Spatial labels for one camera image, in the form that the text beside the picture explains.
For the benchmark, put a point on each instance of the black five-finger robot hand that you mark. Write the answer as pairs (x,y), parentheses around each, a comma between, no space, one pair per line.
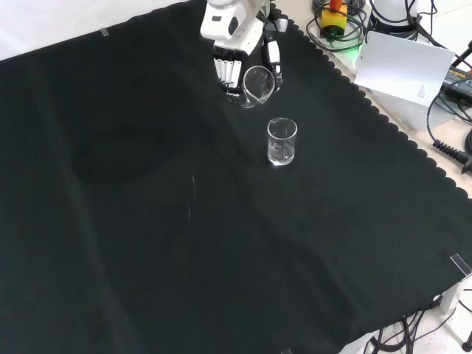
(232,31)

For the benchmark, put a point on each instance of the small clear glass beaker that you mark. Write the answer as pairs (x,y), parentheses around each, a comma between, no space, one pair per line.
(258,86)

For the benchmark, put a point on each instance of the clear glass beaker with spout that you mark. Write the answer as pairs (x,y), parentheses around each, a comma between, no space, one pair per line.
(282,144)

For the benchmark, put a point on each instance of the yellow stop button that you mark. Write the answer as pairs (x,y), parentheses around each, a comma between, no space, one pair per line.
(333,20)

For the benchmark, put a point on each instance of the clear cloth clip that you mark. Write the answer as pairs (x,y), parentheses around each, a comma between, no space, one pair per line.
(104,32)
(461,264)

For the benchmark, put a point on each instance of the white box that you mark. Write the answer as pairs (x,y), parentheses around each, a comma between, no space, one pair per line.
(402,110)

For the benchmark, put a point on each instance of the black table cloth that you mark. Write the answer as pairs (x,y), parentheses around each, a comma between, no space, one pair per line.
(147,228)

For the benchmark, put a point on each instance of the black power adapter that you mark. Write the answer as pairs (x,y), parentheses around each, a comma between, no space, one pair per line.
(459,79)

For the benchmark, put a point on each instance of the white table leg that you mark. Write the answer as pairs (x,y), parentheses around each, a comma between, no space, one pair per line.
(457,293)

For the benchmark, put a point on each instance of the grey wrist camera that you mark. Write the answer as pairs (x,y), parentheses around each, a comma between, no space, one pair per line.
(282,24)

